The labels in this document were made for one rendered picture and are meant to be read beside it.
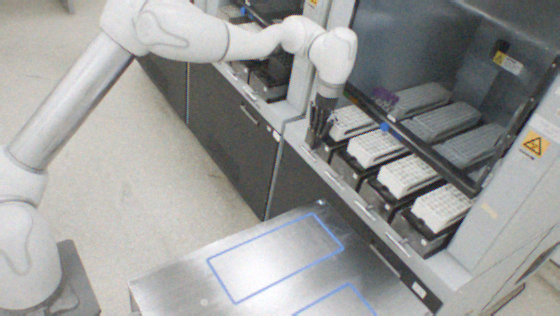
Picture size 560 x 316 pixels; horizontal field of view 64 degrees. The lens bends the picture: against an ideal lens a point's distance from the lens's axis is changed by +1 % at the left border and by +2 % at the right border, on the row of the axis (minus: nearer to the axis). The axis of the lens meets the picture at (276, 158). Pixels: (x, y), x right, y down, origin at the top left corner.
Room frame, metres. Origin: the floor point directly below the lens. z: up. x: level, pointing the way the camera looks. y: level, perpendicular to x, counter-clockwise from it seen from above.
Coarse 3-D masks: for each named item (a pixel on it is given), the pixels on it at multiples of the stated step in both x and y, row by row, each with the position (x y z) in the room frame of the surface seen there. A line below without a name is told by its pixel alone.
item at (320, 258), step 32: (256, 224) 0.81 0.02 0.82; (288, 224) 0.83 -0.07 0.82; (320, 224) 0.85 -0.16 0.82; (192, 256) 0.67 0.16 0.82; (224, 256) 0.68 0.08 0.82; (256, 256) 0.70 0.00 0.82; (288, 256) 0.72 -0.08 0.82; (320, 256) 0.74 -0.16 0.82; (352, 256) 0.76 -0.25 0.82; (128, 288) 0.56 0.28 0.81; (160, 288) 0.56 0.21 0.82; (192, 288) 0.58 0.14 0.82; (224, 288) 0.59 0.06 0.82; (256, 288) 0.61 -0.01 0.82; (288, 288) 0.63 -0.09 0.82; (320, 288) 0.65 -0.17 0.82; (352, 288) 0.66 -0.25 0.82; (384, 288) 0.68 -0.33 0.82
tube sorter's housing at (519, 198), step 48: (336, 0) 1.45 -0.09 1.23; (288, 144) 1.38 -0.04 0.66; (288, 192) 1.34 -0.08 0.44; (336, 192) 1.16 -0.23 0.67; (528, 192) 0.85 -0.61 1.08; (384, 240) 0.97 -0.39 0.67; (480, 240) 0.87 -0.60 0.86; (528, 240) 1.01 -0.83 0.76; (432, 288) 0.82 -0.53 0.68; (480, 288) 0.95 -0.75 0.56
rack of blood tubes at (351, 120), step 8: (336, 112) 1.37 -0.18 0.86; (344, 112) 1.37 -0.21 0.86; (352, 112) 1.39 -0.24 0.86; (360, 112) 1.40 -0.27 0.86; (344, 120) 1.32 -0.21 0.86; (352, 120) 1.33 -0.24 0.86; (360, 120) 1.35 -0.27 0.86; (368, 120) 1.35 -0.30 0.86; (336, 128) 1.27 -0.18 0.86; (344, 128) 1.27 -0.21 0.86; (352, 128) 1.36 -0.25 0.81; (360, 128) 1.37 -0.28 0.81; (368, 128) 1.36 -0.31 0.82; (336, 136) 1.26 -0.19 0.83; (344, 136) 1.28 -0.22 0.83
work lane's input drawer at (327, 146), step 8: (376, 128) 1.38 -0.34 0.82; (328, 136) 1.27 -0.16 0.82; (352, 136) 1.30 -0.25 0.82; (320, 144) 1.26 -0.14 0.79; (328, 144) 1.24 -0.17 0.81; (336, 144) 1.25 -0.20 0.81; (344, 144) 1.26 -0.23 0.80; (304, 152) 1.25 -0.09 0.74; (312, 152) 1.25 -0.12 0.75; (320, 152) 1.25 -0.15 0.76; (328, 152) 1.22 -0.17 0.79; (312, 160) 1.21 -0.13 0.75
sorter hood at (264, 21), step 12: (240, 0) 1.86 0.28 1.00; (252, 0) 1.79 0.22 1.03; (264, 0) 1.73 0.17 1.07; (276, 0) 1.67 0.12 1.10; (288, 0) 1.62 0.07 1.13; (300, 0) 1.57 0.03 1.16; (252, 12) 1.77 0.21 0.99; (264, 12) 1.72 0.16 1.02; (276, 12) 1.66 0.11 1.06; (288, 12) 1.61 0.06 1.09; (264, 24) 1.69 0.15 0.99
